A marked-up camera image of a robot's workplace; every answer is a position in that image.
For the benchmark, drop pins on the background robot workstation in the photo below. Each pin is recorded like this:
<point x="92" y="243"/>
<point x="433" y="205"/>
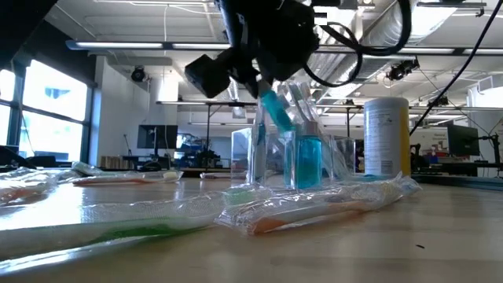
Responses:
<point x="200" y="157"/>

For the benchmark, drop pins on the white wipes canister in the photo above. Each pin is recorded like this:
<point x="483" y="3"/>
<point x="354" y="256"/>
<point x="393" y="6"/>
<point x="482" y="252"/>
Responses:
<point x="385" y="137"/>

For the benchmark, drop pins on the clear acrylic organizer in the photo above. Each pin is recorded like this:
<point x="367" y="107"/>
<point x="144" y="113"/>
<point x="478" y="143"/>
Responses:
<point x="243" y="157"/>

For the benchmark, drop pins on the dark computer monitor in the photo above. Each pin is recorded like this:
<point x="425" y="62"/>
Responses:
<point x="157" y="137"/>
<point x="463" y="139"/>

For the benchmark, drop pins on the stack of wooden blocks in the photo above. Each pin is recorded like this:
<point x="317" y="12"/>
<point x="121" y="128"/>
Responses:
<point x="114" y="162"/>

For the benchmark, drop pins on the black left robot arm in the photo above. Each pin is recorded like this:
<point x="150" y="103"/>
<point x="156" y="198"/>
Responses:
<point x="19" y="23"/>

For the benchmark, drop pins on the black ceiling camera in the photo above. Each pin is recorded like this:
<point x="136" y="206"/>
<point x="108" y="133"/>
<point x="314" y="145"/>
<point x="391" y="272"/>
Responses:
<point x="138" y="74"/>

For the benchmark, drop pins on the large window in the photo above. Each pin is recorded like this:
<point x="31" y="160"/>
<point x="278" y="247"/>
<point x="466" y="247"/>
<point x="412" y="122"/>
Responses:
<point x="55" y="94"/>

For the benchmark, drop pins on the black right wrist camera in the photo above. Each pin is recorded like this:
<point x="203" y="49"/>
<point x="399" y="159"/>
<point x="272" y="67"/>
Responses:
<point x="206" y="76"/>

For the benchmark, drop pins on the black background gantry frame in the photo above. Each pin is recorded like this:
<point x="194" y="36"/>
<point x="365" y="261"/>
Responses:
<point x="208" y="126"/>

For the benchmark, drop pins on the black rail-mounted camera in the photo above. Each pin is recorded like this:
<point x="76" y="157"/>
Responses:
<point x="401" y="70"/>

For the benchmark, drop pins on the black aluminium table frame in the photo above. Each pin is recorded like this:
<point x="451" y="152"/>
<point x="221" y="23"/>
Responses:
<point x="463" y="181"/>

